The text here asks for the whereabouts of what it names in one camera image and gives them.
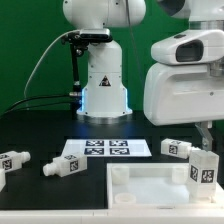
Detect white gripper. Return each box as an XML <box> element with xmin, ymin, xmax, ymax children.
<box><xmin>143</xmin><ymin>63</ymin><xmax>224</xmax><ymax>151</ymax></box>

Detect white square table top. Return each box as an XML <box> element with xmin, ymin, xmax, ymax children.
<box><xmin>107</xmin><ymin>163</ymin><xmax>224</xmax><ymax>209</ymax></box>

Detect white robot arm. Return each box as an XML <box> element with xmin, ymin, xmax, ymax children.
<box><xmin>63</xmin><ymin>0</ymin><xmax>224</xmax><ymax>151</ymax></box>

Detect paper sheet with markers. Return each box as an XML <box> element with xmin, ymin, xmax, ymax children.
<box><xmin>62</xmin><ymin>139</ymin><xmax>152</xmax><ymax>157</ymax></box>

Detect white obstacle front bar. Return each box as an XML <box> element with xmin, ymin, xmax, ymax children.
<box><xmin>0</xmin><ymin>209</ymin><xmax>224</xmax><ymax>224</ymax></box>

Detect white obstacle bar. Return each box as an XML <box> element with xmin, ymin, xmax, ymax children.
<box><xmin>0</xmin><ymin>169</ymin><xmax>6</xmax><ymax>192</ymax></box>
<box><xmin>0</xmin><ymin>209</ymin><xmax>224</xmax><ymax>224</ymax></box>

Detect white obstacle left bar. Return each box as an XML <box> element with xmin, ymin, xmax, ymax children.
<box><xmin>0</xmin><ymin>169</ymin><xmax>6</xmax><ymax>192</ymax></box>

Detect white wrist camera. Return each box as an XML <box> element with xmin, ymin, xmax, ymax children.
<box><xmin>151</xmin><ymin>29</ymin><xmax>224</xmax><ymax>65</ymax></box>

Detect black cables on table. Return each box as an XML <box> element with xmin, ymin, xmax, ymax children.
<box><xmin>0</xmin><ymin>94</ymin><xmax>81</xmax><ymax>118</ymax></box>

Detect black camera stand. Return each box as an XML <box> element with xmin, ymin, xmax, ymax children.
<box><xmin>62</xmin><ymin>29</ymin><xmax>112</xmax><ymax>118</ymax></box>

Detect grey cable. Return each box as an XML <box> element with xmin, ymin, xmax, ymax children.
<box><xmin>23</xmin><ymin>29</ymin><xmax>79</xmax><ymax>101</ymax></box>

